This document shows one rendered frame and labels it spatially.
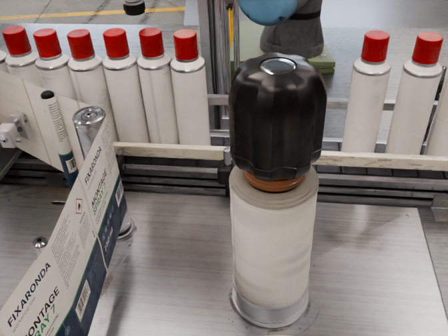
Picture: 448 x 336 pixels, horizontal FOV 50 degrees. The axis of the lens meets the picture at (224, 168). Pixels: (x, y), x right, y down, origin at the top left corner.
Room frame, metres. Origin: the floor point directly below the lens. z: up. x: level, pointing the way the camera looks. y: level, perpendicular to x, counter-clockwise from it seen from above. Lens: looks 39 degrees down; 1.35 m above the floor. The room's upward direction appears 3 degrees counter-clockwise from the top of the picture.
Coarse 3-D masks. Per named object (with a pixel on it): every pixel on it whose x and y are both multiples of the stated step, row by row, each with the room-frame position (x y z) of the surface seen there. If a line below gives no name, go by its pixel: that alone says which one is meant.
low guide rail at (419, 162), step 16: (128, 144) 0.62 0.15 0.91; (144, 144) 0.62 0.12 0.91; (160, 144) 0.62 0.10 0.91; (176, 144) 0.61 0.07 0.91; (320, 160) 0.57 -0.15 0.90; (336, 160) 0.56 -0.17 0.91; (352, 160) 0.56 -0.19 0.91; (368, 160) 0.56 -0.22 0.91; (384, 160) 0.55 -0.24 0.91; (400, 160) 0.55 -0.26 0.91; (416, 160) 0.54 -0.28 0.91; (432, 160) 0.54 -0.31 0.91
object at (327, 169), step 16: (224, 144) 0.66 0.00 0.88; (336, 144) 0.64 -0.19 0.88; (384, 144) 0.63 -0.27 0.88; (128, 160) 0.62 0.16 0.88; (144, 160) 0.62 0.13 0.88; (160, 160) 0.62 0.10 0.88; (176, 160) 0.62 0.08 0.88; (192, 160) 0.61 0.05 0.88; (208, 160) 0.61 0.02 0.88; (384, 176) 0.55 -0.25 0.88; (400, 176) 0.55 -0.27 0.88; (416, 176) 0.55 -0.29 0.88; (432, 176) 0.54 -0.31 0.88
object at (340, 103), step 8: (208, 96) 0.68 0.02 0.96; (216, 96) 0.67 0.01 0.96; (224, 96) 0.67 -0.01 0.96; (208, 104) 0.67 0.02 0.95; (216, 104) 0.67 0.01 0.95; (224, 104) 0.67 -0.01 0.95; (328, 104) 0.64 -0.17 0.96; (336, 104) 0.64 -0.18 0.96; (344, 104) 0.64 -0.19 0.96; (384, 104) 0.63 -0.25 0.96; (392, 104) 0.63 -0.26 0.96
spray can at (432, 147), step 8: (440, 96) 0.59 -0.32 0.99; (440, 104) 0.58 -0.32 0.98; (440, 112) 0.58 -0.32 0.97; (440, 120) 0.57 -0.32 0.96; (432, 128) 0.59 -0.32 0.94; (440, 128) 0.57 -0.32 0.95; (432, 136) 0.58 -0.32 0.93; (440, 136) 0.57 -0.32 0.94; (432, 144) 0.57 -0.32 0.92; (440, 144) 0.56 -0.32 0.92; (424, 152) 0.59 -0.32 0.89; (432, 152) 0.57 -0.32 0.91; (440, 152) 0.56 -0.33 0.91
